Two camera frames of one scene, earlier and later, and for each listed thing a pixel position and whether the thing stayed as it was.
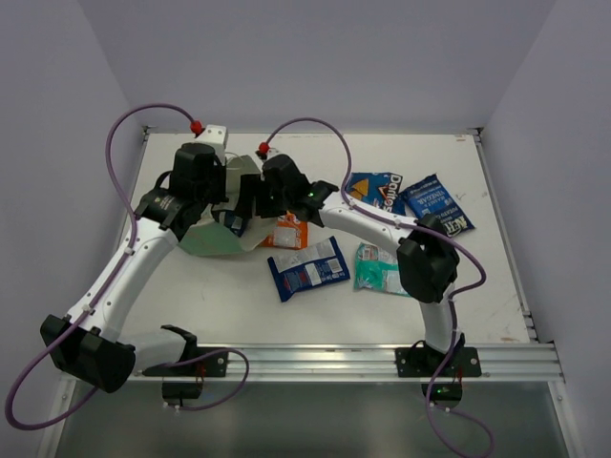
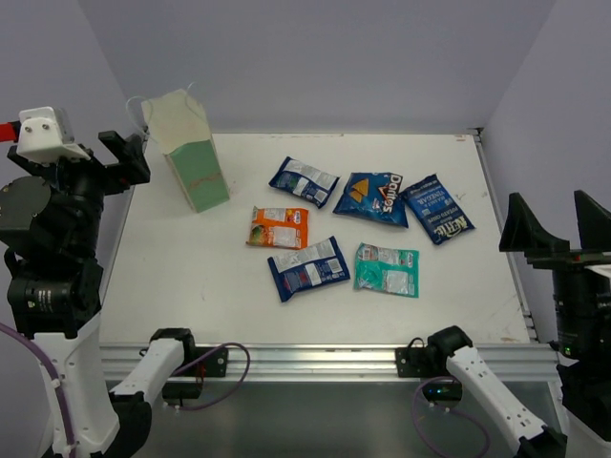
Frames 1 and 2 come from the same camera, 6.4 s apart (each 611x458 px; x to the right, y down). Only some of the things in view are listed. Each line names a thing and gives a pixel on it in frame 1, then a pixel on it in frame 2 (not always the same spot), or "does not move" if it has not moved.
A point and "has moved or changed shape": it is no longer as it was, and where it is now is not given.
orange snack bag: (290, 234) does not move
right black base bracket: (421, 361) does not move
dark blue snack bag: (316, 264) does not move
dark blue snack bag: (235, 223) has moved or changed shape
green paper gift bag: (210, 236) -> (180, 129)
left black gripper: (210, 189) -> (113, 174)
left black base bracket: (214, 365) does not move
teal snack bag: (377, 269) does not move
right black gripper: (249, 184) -> (525, 232)
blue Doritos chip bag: (376, 190) does not move
